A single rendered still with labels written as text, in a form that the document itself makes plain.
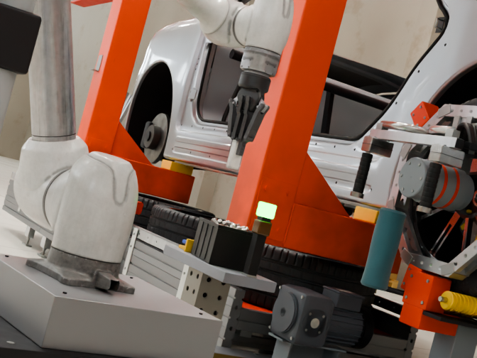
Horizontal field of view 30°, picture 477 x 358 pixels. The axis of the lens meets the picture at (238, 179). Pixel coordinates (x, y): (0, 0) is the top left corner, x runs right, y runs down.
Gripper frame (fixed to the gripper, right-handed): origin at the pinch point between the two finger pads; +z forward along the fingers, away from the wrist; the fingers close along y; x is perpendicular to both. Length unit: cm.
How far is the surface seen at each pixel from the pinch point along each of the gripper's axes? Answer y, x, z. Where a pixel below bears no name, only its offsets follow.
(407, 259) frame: -13, 95, 17
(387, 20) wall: -621, 744, -247
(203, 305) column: -32, 31, 44
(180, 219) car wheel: -150, 110, 30
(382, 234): -16, 84, 11
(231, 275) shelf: -14.7, 22.6, 31.5
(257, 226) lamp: -14.5, 27.3, 16.9
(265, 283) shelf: -11.9, 33.6, 31.7
